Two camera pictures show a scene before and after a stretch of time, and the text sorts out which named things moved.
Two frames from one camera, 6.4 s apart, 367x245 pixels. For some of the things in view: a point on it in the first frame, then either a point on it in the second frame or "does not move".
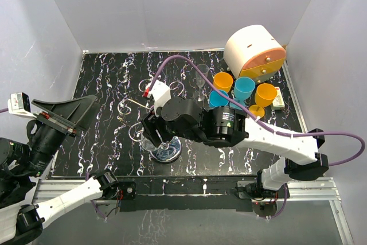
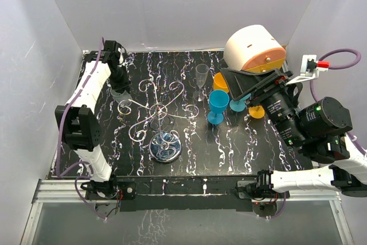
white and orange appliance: [253, 51] does not move
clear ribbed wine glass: [200, 96] does not move
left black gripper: [80, 111] to [124, 85]
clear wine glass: [136, 133] to [118, 97]
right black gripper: [154, 128] to [241, 82]
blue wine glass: [216, 100] does not move
